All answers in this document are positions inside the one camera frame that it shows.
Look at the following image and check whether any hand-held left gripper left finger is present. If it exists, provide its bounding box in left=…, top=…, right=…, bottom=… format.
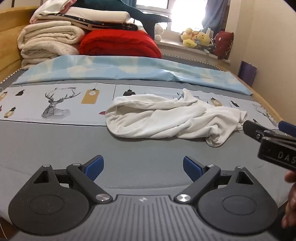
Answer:
left=32, top=155, right=114, bottom=205

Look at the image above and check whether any person's right hand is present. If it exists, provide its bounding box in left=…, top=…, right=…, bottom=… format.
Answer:
left=282, top=170, right=296, bottom=229

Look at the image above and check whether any white t-shirt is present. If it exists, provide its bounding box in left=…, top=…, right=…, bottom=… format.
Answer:
left=105, top=88, right=248, bottom=147

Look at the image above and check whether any purple box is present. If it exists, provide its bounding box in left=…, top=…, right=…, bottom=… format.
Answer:
left=238, top=61, right=258, bottom=88

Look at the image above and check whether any blue curtain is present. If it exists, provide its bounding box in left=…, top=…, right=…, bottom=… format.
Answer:
left=201, top=0, right=230, bottom=36

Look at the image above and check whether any white bear plush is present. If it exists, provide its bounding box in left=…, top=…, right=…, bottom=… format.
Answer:
left=153, top=23, right=165, bottom=41

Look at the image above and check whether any white pillow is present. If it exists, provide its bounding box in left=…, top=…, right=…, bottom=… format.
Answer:
left=30, top=6, right=132, bottom=25

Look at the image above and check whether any dark red cushion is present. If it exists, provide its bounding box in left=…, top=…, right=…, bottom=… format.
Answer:
left=213, top=30, right=234, bottom=61

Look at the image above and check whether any window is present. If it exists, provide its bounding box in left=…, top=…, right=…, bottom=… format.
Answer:
left=135, top=0, right=208, bottom=32

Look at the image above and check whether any deer print bedsheet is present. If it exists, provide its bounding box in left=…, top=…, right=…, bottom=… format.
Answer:
left=0, top=82, right=281, bottom=131

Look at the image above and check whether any white windowsill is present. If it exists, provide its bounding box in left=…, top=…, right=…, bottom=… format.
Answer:
left=159, top=38, right=232, bottom=66

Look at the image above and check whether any white pink folded sheet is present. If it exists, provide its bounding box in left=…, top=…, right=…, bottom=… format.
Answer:
left=35, top=0, right=78, bottom=15

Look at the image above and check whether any yellow duck plush toy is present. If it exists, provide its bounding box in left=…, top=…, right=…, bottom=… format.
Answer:
left=196, top=32, right=212, bottom=48

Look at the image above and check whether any light blue patterned sheet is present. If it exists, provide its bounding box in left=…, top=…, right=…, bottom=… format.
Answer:
left=11, top=55, right=254, bottom=96

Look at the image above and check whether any teal shark plush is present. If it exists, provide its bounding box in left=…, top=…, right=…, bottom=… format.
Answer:
left=74, top=0, right=173, bottom=40

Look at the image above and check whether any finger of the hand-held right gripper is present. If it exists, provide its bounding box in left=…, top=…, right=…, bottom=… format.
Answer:
left=278, top=120, right=296, bottom=135
left=243, top=120, right=296, bottom=144

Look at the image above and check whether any red folded quilt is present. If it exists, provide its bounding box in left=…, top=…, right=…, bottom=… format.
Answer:
left=79, top=30, right=163, bottom=59

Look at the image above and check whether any cream folded quilt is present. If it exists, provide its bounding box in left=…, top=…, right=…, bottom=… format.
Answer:
left=17, top=21, right=88, bottom=70

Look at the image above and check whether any dark star-patterned cushion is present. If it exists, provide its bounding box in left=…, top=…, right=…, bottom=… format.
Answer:
left=61, top=13, right=139, bottom=32

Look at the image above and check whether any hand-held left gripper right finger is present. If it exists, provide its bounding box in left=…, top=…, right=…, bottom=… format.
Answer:
left=173, top=156, right=258, bottom=205

